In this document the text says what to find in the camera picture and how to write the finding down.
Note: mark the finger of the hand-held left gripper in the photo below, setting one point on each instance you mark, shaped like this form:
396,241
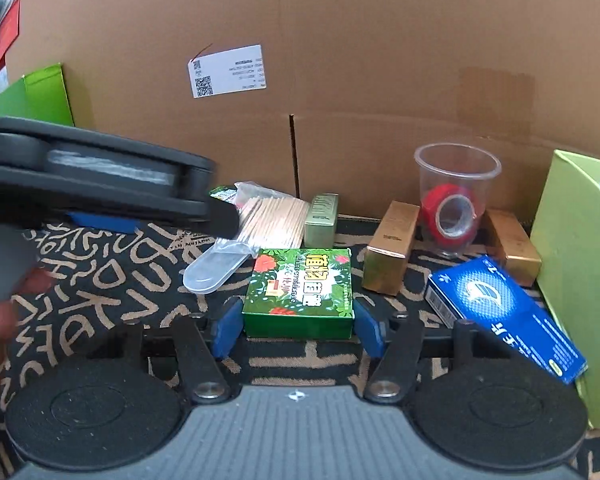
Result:
102,223
225,220

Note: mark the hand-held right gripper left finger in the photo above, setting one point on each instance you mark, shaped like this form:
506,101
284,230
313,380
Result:
227,327

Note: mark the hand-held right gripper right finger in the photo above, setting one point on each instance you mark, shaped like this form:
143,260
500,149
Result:
367,327

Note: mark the green floral box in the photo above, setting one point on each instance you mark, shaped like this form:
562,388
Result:
300,285

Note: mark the red tape roll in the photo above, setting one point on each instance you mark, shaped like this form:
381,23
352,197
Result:
430,220

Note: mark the blue box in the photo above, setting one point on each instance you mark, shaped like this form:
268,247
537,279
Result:
500,305

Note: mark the clear plastic cup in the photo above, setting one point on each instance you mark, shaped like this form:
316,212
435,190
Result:
430,175

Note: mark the light green box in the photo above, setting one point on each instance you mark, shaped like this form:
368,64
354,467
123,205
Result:
570,260

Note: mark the green printed packet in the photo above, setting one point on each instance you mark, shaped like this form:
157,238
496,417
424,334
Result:
224,193

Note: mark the packet of wooden sticks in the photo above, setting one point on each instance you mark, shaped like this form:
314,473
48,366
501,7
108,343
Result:
275,225

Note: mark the clear plastic spoon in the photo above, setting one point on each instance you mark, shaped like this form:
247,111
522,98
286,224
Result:
210,270

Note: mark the gold box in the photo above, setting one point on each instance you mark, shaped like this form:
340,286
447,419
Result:
510,250
387,255

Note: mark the small pale green box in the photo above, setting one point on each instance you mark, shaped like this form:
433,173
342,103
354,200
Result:
321,220

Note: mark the dark green glossy box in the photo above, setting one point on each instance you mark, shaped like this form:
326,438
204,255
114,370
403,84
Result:
45,95

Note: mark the white shipping label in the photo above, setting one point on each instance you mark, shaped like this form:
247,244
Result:
225,71

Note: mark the large cardboard box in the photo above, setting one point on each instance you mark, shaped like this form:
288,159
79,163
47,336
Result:
355,35

